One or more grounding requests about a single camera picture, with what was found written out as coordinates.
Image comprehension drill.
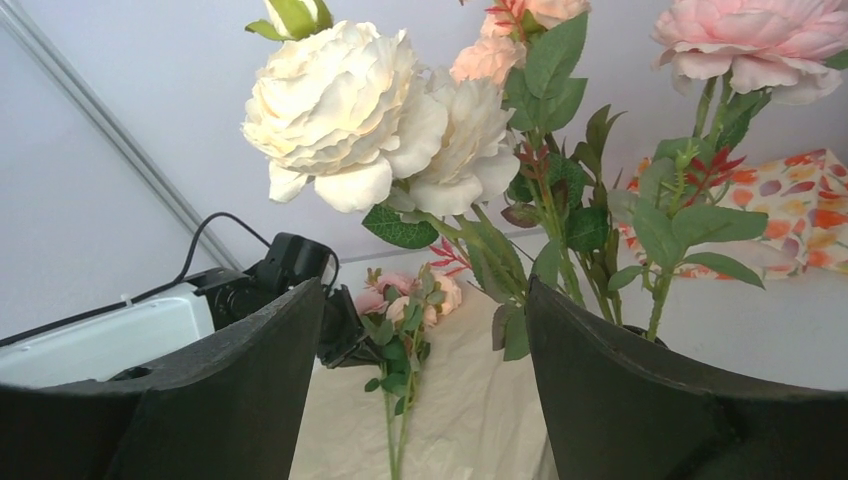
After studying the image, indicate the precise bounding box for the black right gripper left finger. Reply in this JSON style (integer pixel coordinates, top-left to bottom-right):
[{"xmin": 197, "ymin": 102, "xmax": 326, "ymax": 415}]
[{"xmin": 1, "ymin": 279, "xmax": 323, "ymax": 479}]

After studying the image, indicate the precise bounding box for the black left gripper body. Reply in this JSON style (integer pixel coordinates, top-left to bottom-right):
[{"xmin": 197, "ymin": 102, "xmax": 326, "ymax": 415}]
[{"xmin": 253, "ymin": 233, "xmax": 381, "ymax": 369}]

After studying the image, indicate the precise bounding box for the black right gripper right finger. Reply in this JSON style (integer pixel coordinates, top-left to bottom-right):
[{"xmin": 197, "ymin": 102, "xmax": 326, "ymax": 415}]
[{"xmin": 525, "ymin": 277, "xmax": 847, "ymax": 479}]

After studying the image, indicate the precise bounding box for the small pink rose stem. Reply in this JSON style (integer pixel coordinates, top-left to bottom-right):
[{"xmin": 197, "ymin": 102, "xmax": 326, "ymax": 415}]
[{"xmin": 354, "ymin": 264, "xmax": 463, "ymax": 479}]

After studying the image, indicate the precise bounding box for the orange wrapping paper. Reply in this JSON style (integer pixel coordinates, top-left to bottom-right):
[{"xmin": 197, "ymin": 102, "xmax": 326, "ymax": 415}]
[{"xmin": 290, "ymin": 285, "xmax": 558, "ymax": 479}]

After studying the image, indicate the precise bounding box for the white peony flower stem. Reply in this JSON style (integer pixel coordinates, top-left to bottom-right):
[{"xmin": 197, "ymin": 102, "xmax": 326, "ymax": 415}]
[{"xmin": 241, "ymin": 1, "xmax": 527, "ymax": 303}]

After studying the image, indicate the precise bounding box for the peach rose flower stem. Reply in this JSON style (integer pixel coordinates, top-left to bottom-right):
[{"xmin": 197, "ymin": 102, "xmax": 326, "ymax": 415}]
[{"xmin": 426, "ymin": 1, "xmax": 623, "ymax": 361}]

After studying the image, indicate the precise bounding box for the pink peony flower stem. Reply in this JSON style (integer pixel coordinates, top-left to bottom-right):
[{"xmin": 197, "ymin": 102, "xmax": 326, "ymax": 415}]
[{"xmin": 608, "ymin": 1, "xmax": 847, "ymax": 341}]

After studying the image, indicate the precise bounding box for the dark brown vase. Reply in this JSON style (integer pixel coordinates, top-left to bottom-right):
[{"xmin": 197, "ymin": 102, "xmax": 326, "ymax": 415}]
[{"xmin": 623, "ymin": 325, "xmax": 668, "ymax": 349}]

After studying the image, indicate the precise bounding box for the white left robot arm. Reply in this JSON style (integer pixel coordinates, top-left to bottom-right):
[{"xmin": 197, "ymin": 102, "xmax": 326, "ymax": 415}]
[{"xmin": 1, "ymin": 233, "xmax": 381, "ymax": 388}]

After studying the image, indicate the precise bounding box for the orange floral cloth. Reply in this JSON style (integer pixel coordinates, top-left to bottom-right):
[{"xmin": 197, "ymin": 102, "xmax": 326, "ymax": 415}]
[{"xmin": 616, "ymin": 148, "xmax": 848, "ymax": 281}]

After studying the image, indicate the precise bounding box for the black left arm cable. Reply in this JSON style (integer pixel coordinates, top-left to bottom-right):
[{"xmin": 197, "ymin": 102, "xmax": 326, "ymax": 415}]
[{"xmin": 0, "ymin": 211, "xmax": 273, "ymax": 349}]

